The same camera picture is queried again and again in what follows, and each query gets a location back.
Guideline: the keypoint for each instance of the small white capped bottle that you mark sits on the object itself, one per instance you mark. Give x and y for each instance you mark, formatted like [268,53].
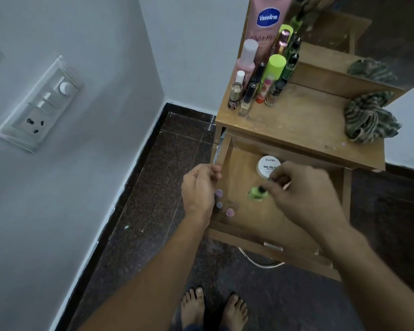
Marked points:
[240,76]

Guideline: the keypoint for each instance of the person's left hand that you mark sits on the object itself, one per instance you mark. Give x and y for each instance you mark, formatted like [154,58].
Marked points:
[197,193]

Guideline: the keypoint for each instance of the person's left forearm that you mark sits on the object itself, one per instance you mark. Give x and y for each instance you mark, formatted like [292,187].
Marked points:
[151,279]

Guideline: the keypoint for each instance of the person's left foot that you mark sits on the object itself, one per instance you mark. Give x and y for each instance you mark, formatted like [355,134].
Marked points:
[192,308]

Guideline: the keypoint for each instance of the white round jar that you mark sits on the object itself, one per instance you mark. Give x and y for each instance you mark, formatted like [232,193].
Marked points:
[266,165]

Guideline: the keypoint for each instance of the mirror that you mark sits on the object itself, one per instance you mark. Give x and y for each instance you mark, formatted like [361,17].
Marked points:
[383,27]

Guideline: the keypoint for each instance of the dark nail polish bottle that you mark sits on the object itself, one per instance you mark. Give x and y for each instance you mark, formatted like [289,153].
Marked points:
[275,93]

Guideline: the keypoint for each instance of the person's right thumb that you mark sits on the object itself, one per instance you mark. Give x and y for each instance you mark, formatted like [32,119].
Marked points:
[273,193]

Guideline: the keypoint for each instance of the white wall switchboard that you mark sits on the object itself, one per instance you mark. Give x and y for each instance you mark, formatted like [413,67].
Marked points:
[38,106]

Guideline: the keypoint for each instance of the small pink nail polish bottle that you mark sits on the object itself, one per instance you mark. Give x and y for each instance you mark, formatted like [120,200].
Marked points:
[230,213]

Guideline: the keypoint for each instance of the person's left thumb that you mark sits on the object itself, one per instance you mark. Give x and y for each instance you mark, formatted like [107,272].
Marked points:
[215,174]

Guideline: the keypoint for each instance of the green bottle with black cap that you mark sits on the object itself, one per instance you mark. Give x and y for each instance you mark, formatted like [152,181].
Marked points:
[290,67]

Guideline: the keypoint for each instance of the clear perfume bottle black cap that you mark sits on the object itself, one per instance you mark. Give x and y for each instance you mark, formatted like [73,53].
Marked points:
[247,101]

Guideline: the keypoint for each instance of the red lip balm tube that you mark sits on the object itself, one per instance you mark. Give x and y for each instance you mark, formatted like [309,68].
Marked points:
[264,91]

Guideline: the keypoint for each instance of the wooden drawer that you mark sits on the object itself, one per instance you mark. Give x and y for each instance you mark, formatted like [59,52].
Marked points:
[248,220]

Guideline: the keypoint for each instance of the pink bottle with white cap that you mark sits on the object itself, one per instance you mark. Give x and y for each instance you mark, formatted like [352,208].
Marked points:
[247,58]

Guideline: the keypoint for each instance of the green nail polish bottle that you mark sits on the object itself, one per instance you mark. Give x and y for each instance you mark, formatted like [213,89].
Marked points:
[256,194]

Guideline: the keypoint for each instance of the brown glitter nail polish bottle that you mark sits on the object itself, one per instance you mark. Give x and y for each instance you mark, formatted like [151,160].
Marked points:
[234,96]

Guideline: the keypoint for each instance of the bottle with light green cap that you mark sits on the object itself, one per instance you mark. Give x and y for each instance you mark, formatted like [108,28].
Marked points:
[274,67]

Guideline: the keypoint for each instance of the black lipstick tube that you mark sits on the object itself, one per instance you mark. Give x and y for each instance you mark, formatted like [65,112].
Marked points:
[258,74]

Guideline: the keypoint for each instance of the green striped scrunchie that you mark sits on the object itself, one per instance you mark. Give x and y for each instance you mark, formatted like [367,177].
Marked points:
[369,117]

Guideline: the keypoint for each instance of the wooden dressing table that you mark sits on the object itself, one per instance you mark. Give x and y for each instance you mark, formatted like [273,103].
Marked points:
[307,127]

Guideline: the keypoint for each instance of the person's right forearm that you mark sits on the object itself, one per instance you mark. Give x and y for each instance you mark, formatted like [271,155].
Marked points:
[376,282]

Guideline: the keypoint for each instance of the person's right hand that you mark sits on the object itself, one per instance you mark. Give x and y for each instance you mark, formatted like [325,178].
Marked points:
[307,199]

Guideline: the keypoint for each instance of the person's right foot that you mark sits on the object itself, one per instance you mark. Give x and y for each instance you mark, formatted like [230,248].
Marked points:
[234,313]

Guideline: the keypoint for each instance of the person's foot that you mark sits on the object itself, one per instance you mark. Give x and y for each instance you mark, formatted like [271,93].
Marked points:
[192,308]
[234,313]

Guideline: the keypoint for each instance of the large pink lotion bottle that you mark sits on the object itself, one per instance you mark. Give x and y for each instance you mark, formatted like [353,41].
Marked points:
[266,20]

